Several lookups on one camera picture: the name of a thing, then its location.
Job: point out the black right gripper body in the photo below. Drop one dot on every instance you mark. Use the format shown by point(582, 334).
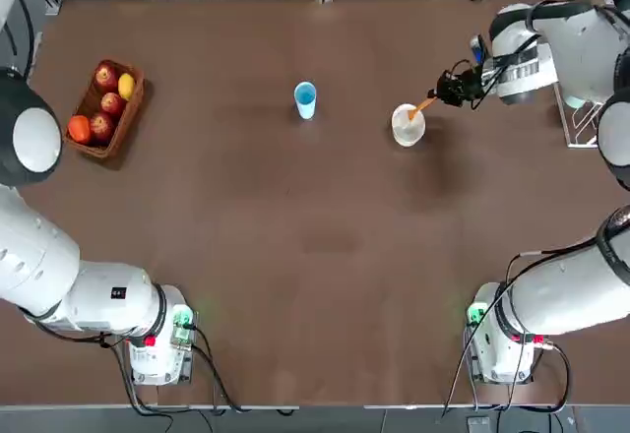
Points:
point(467, 87)

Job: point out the orange brush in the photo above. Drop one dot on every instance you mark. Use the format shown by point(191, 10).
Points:
point(422, 106)

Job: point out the blue cup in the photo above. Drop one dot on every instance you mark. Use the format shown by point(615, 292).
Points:
point(305, 103)

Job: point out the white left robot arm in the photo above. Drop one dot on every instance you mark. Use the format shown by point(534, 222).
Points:
point(39, 265)

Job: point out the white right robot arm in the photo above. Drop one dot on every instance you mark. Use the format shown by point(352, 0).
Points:
point(576, 44)

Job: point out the green cup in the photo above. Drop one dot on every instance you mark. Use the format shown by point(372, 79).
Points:
point(573, 102)

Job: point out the cream bowl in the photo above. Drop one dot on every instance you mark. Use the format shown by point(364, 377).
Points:
point(406, 133)

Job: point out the brown wicker basket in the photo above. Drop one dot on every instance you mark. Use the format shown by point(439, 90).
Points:
point(133, 108)

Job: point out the yellow lemon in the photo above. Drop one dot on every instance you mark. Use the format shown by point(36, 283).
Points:
point(126, 86)

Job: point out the red apple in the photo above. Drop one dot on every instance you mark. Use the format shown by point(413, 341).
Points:
point(106, 77)
point(102, 127)
point(113, 103)

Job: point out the grey foot pedal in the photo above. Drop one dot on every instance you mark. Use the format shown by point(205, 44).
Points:
point(478, 424)

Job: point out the orange fruit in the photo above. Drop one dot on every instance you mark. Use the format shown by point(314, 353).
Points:
point(79, 129)

